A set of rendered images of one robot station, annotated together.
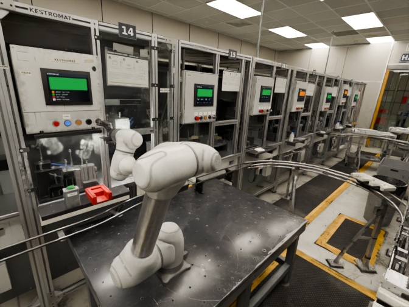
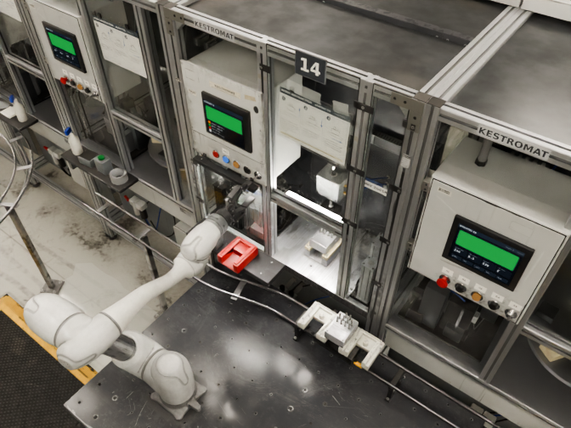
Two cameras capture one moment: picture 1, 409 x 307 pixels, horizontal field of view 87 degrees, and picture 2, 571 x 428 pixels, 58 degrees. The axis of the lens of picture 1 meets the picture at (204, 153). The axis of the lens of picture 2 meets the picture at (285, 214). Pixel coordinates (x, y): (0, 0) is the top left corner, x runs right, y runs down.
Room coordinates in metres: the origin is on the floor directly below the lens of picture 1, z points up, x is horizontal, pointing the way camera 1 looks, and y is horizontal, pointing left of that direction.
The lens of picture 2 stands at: (1.30, -0.92, 2.86)
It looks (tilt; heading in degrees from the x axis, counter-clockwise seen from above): 45 degrees down; 81
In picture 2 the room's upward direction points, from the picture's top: straight up
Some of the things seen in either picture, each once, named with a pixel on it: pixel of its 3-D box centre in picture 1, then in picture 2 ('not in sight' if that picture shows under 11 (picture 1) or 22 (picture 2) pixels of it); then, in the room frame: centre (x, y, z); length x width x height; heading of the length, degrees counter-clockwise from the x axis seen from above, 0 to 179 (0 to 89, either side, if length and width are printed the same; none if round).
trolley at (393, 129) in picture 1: (397, 144); not in sight; (5.64, -5.14, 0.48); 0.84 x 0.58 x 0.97; 142
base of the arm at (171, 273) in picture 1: (171, 260); (181, 393); (1.00, 0.15, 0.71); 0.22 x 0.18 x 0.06; 134
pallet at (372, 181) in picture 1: (370, 183); not in sight; (2.00, -1.69, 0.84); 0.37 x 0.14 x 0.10; 12
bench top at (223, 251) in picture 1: (196, 227); (273, 413); (1.39, 0.03, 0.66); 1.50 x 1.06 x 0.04; 134
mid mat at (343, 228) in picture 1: (352, 236); not in sight; (2.27, -1.88, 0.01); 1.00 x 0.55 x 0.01; 134
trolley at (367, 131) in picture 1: (368, 148); not in sight; (5.04, -3.94, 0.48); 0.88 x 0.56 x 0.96; 62
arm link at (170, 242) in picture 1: (167, 243); (171, 374); (0.98, 0.17, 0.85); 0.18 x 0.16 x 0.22; 138
